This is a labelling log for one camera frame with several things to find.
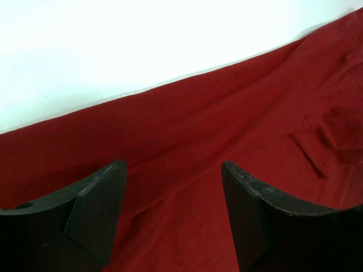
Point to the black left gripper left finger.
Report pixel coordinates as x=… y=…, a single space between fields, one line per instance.
x=71 y=229

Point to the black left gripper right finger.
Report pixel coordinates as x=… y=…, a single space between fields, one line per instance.
x=275 y=231

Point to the red t shirt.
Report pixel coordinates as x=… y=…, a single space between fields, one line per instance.
x=291 y=117

